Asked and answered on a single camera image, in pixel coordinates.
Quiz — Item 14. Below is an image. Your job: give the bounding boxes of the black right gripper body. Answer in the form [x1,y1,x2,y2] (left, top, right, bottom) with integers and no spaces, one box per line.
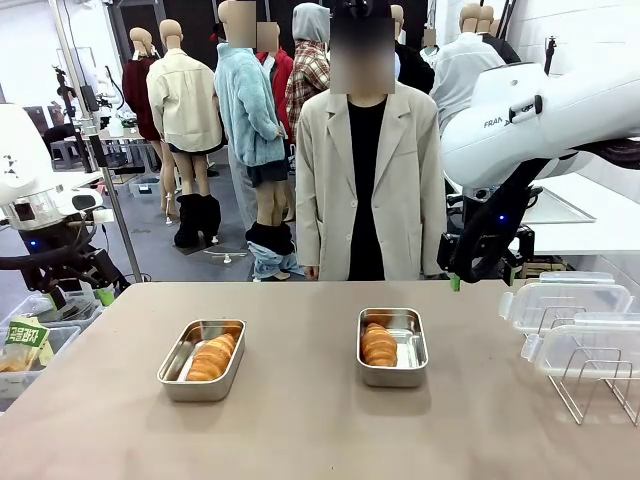
[482,192,532,265]

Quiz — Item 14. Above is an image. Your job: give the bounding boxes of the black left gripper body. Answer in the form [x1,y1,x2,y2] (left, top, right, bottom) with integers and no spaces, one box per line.
[18,214,109,289]

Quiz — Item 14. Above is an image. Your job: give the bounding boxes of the clear plastic snap lid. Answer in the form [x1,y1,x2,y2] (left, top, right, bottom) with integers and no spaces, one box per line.
[498,271,634,337]
[520,312,640,382]

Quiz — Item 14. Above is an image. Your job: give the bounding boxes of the golden croissant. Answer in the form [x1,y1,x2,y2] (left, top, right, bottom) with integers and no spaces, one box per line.
[185,332,238,383]
[360,322,399,368]

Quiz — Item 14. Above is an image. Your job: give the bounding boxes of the person's right forearm beige sleeve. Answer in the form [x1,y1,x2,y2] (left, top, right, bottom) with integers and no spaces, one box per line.
[295,194,322,269]

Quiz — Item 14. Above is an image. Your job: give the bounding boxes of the clear plastic bin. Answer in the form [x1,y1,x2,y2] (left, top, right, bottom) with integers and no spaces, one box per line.
[0,323,83,401]
[9,290,107,329]

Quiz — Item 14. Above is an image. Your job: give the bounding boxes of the green snack bag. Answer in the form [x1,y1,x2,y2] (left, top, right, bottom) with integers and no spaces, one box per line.
[3,316,52,372]

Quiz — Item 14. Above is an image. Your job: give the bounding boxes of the flat metal tray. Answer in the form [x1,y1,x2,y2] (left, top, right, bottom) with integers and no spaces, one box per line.
[521,187,597,225]

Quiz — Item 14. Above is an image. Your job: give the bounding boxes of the white side table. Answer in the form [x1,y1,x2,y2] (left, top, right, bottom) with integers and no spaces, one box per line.
[509,172,640,257]

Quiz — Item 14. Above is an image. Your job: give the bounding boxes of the silver stand pole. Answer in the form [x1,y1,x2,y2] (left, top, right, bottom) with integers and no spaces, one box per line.
[88,133,145,284]

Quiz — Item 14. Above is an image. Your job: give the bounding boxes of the rectangular steel container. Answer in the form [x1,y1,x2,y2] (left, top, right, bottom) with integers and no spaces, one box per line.
[356,306,430,389]
[156,318,247,403]

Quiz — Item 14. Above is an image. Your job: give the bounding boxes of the grey plastic stool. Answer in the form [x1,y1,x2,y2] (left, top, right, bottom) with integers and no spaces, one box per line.
[49,140,85,172]

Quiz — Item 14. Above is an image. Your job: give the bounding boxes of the black fur boot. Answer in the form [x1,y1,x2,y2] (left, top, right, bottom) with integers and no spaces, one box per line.
[173,193,204,249]
[197,193,223,245]

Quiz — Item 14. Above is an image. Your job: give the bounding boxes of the mannequin floor base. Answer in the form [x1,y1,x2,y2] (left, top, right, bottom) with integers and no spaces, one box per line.
[203,248,250,265]

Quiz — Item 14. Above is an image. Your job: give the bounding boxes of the mannequin in white shirt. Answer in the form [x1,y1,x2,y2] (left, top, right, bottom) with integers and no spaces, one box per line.
[428,2,509,137]

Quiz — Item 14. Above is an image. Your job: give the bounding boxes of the mannequin in dark red sweater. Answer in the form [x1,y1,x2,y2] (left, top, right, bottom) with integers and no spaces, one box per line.
[122,26,162,142]

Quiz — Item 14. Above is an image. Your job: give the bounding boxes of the person in beige coat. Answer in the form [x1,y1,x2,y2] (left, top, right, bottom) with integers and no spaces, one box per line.
[294,0,449,282]

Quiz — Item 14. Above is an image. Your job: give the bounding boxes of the crumpled blue jeans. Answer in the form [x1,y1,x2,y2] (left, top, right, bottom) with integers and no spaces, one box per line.
[246,222,305,282]

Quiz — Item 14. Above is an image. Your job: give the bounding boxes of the black tripod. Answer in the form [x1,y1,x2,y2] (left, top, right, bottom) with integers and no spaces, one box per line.
[543,34,559,77]

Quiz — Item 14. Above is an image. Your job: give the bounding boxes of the mannequin in dark top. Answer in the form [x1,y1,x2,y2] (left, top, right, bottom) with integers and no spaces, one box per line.
[478,4,522,65]

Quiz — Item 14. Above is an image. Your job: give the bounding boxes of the mannequin in black jacket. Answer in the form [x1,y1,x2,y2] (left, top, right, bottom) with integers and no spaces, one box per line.
[389,3,437,96]

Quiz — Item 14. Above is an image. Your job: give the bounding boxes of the mannequin in cream jacket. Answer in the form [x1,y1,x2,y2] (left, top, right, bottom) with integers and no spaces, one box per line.
[145,18,225,226]

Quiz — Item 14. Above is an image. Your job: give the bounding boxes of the mannequin in light blue fleece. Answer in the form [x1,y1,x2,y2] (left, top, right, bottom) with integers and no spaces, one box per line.
[213,0,297,241]

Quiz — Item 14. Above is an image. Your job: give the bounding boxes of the mannequin in plaid shirt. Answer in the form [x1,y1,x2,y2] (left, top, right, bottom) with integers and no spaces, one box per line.
[283,2,332,144]

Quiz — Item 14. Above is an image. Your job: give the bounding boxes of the mannequin in red jacket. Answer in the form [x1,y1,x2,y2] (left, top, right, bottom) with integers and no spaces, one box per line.
[255,20,296,224]

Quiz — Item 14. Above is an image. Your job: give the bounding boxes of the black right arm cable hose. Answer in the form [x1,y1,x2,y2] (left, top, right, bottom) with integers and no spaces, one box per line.
[451,137,640,284]

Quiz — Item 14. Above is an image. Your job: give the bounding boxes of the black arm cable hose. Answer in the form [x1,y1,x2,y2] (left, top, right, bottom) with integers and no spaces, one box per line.
[0,252,56,275]
[451,137,640,284]

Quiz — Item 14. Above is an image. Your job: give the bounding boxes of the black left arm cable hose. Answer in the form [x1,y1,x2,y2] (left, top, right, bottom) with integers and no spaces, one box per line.
[0,252,56,275]

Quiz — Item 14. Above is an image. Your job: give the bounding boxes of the metal wire lid rack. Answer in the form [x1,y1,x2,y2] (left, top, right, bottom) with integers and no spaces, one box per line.
[537,304,640,427]

